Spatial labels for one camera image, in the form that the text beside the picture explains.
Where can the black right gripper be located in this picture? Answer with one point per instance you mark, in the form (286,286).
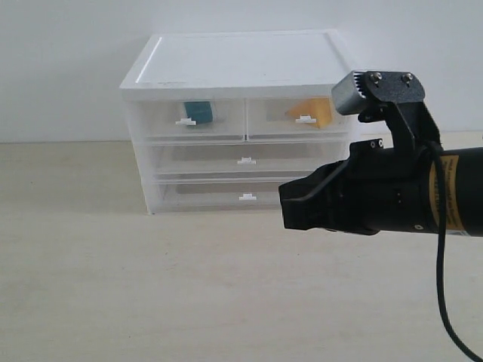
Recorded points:
(371,191)

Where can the yellow cheese wedge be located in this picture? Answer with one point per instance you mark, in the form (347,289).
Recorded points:
(316,112)

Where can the white teal pill bottle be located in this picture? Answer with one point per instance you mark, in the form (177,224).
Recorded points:
(199,111)

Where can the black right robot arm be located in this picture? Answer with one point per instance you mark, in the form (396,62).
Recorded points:
(463,181)

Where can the clear middle wide drawer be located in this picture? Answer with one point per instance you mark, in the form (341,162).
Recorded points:
(218,158)

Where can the clear wide drawer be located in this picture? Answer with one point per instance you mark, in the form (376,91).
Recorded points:
(218,158)
(214,194)

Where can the clear bottom wide drawer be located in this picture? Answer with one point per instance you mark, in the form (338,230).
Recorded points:
(214,194)

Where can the white plastic drawer cabinet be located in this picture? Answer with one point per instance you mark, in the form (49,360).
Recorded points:
(230,66)

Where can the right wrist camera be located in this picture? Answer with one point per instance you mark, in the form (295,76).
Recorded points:
(396,98)

